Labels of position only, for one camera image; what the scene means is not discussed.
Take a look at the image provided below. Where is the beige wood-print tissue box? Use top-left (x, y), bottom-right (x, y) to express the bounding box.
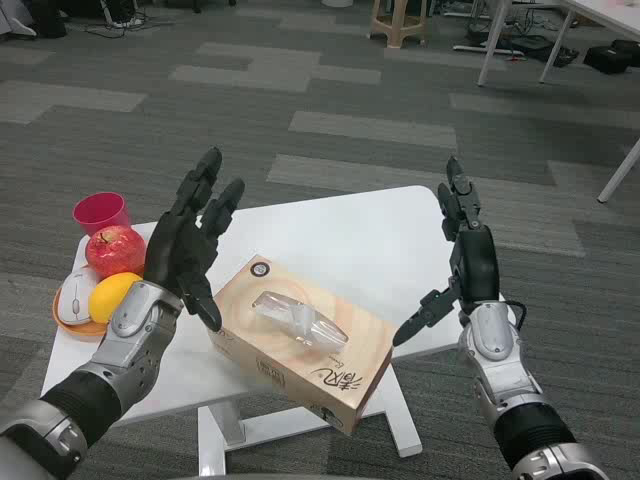
top-left (205, 253), bottom-right (394, 435)

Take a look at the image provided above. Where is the beige plastic stool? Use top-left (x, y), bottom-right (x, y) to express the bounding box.
top-left (368, 0), bottom-right (430, 49)

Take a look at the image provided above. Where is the white office desk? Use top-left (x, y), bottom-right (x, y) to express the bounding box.
top-left (476, 0), bottom-right (640, 87)

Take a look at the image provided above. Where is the black fabric bag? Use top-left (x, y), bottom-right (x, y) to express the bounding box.
top-left (583, 39), bottom-right (640, 75)

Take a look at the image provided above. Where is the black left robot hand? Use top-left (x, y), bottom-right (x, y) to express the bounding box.
top-left (143, 145), bottom-right (246, 333)

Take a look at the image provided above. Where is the white computer mouse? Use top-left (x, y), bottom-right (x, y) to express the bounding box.
top-left (58, 269), bottom-right (101, 326)

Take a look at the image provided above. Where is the pink plastic cup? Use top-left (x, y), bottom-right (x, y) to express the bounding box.
top-left (72, 191), bottom-right (132, 236)

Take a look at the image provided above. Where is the red apple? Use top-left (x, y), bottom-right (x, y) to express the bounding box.
top-left (84, 224), bottom-right (147, 280)

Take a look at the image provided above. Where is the orange round plate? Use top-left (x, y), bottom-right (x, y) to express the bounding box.
top-left (52, 264), bottom-right (114, 341)

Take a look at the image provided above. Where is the dark bulky floor object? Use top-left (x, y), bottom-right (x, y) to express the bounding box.
top-left (27, 0), bottom-right (69, 39)

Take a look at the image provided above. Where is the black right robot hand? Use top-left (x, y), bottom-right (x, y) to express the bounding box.
top-left (392, 154), bottom-right (501, 349)

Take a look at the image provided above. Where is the slanted white desk leg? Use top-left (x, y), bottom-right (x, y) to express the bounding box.
top-left (597, 144), bottom-right (640, 204)

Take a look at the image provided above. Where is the white desk foot bar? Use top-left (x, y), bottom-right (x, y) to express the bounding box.
top-left (452, 43), bottom-right (514, 55)

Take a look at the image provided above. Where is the black equipment case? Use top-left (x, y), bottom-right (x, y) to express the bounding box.
top-left (509, 34), bottom-right (579, 69)

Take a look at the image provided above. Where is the yellow lemon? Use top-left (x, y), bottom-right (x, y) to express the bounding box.
top-left (88, 272), bottom-right (144, 325)

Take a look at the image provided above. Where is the white table base frame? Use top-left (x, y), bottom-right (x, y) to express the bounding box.
top-left (197, 362), bottom-right (424, 479)

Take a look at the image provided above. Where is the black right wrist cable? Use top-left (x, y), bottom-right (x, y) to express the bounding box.
top-left (502, 299), bottom-right (529, 331)

